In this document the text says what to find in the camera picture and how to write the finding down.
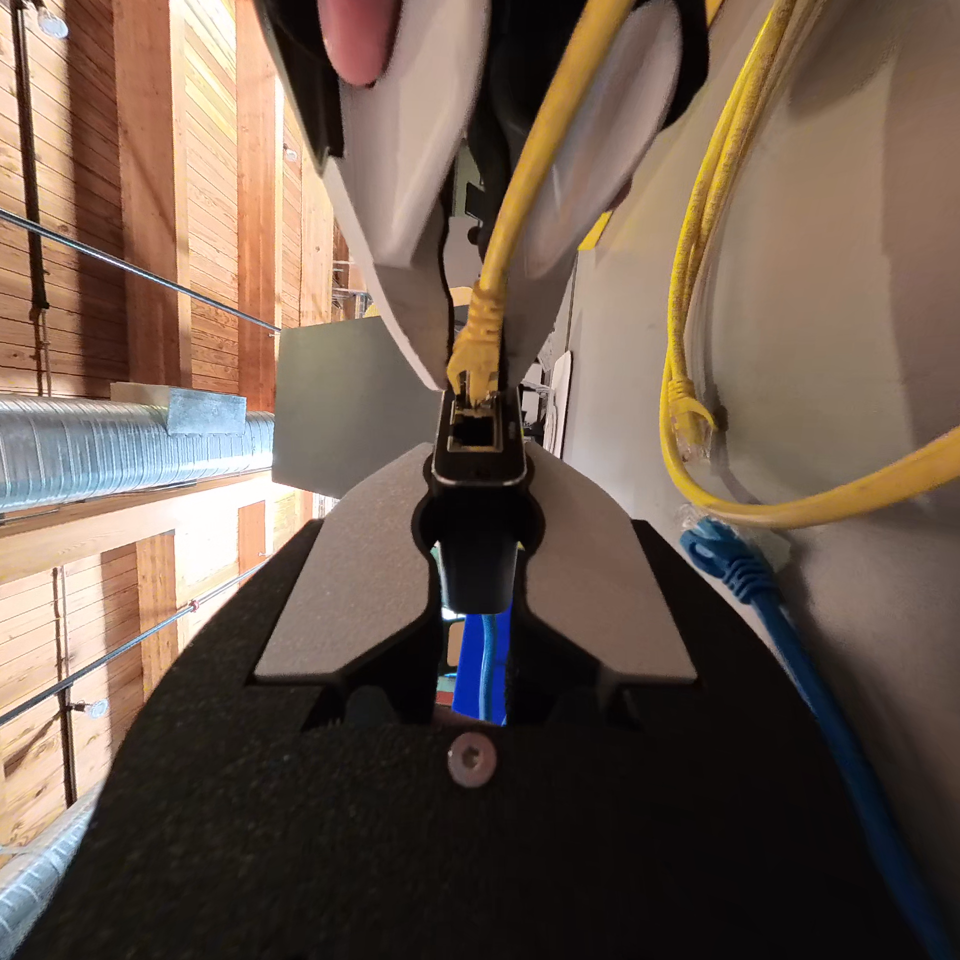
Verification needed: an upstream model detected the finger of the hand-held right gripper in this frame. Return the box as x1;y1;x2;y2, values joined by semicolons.
496;0;685;393
321;0;494;393

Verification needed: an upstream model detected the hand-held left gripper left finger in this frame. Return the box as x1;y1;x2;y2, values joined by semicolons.
253;442;445;726

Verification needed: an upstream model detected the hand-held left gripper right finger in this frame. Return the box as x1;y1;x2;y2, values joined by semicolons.
507;441;700;726

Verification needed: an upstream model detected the blue ethernet cable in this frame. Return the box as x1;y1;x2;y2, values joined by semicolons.
480;517;960;960

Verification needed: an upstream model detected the black ethernet port adapter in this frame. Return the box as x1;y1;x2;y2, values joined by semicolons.
430;386;530;614

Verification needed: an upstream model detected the yellow ethernet cable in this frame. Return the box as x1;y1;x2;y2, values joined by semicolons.
658;0;960;532
447;0;636;411

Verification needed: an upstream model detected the blue plastic bin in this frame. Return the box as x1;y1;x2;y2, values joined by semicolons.
452;606;513;727

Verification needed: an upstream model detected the person's right hand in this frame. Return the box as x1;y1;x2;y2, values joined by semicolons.
317;0;401;89

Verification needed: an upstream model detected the black panel with wooden frame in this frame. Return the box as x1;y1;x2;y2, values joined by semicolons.
271;315;445;494

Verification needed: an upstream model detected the silver ventilation duct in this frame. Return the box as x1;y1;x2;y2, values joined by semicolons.
0;780;104;940
0;390;276;516

